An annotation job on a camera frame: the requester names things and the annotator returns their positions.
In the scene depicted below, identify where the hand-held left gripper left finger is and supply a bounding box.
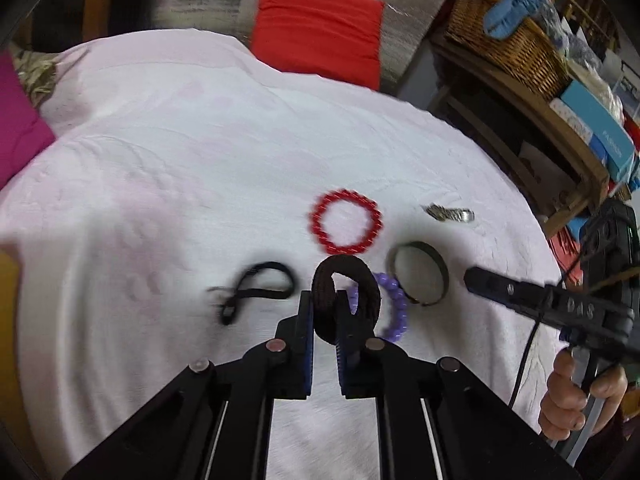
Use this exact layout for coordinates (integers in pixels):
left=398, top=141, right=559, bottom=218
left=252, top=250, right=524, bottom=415
left=62, top=291, right=315, bottom=480

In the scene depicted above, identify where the dark wide bangle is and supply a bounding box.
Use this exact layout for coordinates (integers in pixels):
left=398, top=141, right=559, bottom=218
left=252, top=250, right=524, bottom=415
left=386, top=241, right=448, bottom=306

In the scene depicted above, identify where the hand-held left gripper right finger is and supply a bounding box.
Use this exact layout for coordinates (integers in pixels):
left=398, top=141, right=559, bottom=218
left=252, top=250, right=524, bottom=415
left=335, top=292, right=583, bottom=480

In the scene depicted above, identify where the wooden side table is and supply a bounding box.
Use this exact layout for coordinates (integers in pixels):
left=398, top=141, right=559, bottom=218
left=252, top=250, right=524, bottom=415
left=429, top=35, right=612, bottom=240

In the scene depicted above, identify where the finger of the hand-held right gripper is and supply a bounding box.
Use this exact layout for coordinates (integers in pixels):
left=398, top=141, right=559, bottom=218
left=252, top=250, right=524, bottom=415
left=464, top=266, right=567, bottom=327

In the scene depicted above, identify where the purple bead bracelet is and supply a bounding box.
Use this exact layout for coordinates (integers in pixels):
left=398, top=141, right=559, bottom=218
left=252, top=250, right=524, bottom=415
left=345, top=272, right=408, bottom=345

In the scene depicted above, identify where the patterned cushion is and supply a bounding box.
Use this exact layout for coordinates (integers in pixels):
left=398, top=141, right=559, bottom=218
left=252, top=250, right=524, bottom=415
left=12, top=45, right=62, bottom=107

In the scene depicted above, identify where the brown fabric scrunchie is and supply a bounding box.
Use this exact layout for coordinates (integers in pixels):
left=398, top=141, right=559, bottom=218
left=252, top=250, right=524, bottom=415
left=311, top=256, right=383, bottom=346

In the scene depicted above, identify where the wooden chair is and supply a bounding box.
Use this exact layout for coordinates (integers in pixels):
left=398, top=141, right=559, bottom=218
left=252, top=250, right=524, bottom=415
left=81, top=0, right=115, bottom=42

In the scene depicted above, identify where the blue cloth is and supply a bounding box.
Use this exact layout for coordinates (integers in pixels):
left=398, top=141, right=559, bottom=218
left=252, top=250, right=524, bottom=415
left=483, top=0, right=545, bottom=39

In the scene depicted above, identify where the white printed box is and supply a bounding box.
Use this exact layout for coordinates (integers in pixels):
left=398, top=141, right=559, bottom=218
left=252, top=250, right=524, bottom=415
left=519, top=140, right=577, bottom=202

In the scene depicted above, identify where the person's right hand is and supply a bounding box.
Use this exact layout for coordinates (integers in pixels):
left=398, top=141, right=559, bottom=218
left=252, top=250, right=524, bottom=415
left=539, top=350, right=628, bottom=443

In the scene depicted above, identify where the silver metal wristwatch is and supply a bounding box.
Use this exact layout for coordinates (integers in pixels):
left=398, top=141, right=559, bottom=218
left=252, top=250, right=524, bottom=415
left=424, top=203, right=475, bottom=223

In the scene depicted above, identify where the magenta cushion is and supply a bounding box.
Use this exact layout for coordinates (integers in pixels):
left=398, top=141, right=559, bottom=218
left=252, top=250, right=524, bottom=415
left=0, top=52, right=56, bottom=188

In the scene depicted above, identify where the black hair tie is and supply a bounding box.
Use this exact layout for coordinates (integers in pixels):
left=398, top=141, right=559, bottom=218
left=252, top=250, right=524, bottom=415
left=207, top=261, right=296, bottom=326

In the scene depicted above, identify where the wicker basket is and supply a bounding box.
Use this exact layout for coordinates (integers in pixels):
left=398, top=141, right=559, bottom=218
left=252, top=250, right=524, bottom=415
left=444, top=0, right=572, bottom=103

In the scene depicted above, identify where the silver insulation sheet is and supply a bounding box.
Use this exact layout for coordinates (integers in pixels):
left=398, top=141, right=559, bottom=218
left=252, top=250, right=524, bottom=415
left=150, top=0, right=461, bottom=97

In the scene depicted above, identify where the blue cardboard box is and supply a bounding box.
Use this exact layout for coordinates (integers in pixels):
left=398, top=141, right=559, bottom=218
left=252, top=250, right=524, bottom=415
left=559, top=80, right=637, bottom=184

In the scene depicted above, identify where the black cable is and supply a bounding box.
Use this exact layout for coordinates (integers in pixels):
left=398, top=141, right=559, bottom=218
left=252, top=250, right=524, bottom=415
left=509, top=317, right=543, bottom=408

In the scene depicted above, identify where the red cushion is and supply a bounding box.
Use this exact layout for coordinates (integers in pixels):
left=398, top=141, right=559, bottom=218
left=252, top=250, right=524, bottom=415
left=248, top=0, right=386, bottom=92

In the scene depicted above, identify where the red bead bracelet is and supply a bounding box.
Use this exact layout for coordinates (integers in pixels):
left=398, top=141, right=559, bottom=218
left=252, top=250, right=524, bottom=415
left=308, top=188, right=383, bottom=255

